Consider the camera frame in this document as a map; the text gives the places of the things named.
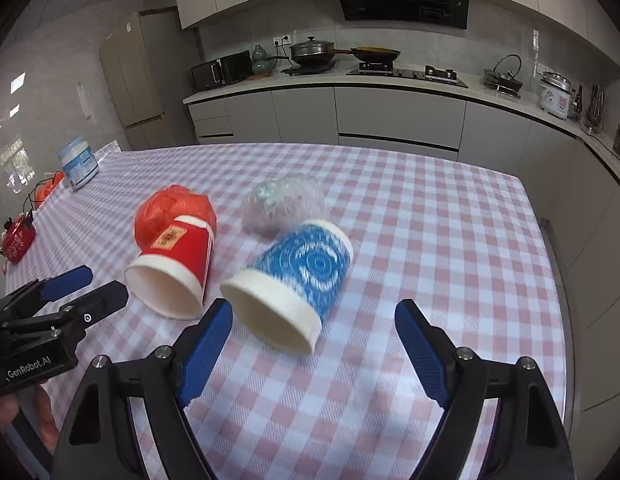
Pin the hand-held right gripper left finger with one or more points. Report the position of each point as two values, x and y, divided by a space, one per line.
207 345

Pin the steel kettle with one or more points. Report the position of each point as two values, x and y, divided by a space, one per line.
502 77

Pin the black frying pan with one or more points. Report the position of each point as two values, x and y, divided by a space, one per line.
377 54

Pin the blue patterned paper cup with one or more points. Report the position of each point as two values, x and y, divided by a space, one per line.
310 265

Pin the white wall socket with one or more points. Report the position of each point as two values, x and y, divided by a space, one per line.
281 39

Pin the steel utensil holder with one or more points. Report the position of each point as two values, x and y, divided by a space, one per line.
595 110

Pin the white rice cooker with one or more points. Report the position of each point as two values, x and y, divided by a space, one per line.
554 97

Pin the green ceramic vase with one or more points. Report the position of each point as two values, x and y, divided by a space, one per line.
260 60

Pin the small red kettle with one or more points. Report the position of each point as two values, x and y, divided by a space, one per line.
17 240

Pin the lidded black pot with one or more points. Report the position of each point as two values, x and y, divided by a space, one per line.
312 52

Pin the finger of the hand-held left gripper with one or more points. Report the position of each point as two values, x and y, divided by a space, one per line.
65 280
100 300

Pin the white and blue jar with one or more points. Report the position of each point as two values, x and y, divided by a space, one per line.
80 165

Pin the clear plastic bag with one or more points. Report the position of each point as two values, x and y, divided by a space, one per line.
285 200

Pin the red paper cup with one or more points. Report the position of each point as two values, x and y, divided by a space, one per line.
185 250

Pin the dark glass bottles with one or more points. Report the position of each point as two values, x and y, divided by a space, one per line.
577 105

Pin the orange plastic bag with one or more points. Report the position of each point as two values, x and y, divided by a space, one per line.
47 190

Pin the red printed bag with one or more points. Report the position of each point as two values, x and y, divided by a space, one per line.
44 415

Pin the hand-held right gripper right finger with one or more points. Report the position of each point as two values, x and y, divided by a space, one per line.
422 355

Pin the white kitchen countertop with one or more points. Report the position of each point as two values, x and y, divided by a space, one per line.
300 81

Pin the red plastic bag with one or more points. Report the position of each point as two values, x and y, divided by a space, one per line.
165 210

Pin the black induction cooker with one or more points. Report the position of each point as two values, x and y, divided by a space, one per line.
307 69

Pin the grey refrigerator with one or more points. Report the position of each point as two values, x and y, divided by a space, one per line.
137 80

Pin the pink checkered tablecloth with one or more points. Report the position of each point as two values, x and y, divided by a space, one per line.
415 220

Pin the black microwave oven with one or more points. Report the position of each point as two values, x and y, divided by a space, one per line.
220 71

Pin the black gas stove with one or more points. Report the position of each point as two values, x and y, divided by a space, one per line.
405 74

